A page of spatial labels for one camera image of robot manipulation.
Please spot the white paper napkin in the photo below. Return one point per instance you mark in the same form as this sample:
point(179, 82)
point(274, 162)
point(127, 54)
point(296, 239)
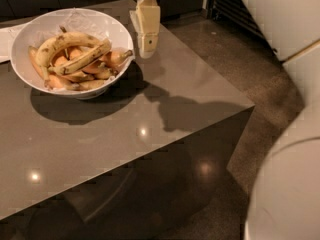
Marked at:
point(7, 36)

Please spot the large curved spotted banana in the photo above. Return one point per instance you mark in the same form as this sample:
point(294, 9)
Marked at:
point(52, 46)

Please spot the small bottom yellow banana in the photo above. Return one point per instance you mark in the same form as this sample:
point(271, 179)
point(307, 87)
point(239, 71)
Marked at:
point(89, 85)

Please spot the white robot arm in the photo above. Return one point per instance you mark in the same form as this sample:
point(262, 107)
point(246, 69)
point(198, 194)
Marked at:
point(285, 200)

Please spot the long spotted yellow banana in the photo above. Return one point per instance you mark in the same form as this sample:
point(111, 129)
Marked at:
point(105, 45)

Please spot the lower orange banana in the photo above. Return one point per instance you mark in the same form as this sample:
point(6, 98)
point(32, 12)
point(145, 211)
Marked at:
point(77, 76)

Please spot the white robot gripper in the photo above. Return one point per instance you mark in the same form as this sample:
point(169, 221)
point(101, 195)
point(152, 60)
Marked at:
point(146, 22)

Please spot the white ceramic bowl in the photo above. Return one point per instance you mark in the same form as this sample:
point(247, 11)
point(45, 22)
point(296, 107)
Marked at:
point(37, 31)

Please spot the orange banana with stem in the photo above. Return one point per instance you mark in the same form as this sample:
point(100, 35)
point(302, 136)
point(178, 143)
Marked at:
point(115, 58)

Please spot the left edge orange banana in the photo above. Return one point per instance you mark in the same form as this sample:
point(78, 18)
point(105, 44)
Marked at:
point(32, 52)

